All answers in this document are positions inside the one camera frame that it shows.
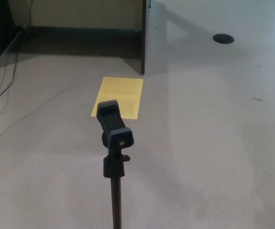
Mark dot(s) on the dark desk with grey panel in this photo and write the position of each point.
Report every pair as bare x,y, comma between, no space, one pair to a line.
155,47

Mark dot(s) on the yellow paper sheet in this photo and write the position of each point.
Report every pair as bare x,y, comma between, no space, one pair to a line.
121,89

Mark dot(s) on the round black floor outlet cover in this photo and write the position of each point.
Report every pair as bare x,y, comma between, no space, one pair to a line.
223,38

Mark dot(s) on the black tripod with phone holder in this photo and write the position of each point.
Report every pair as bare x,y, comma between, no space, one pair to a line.
114,120

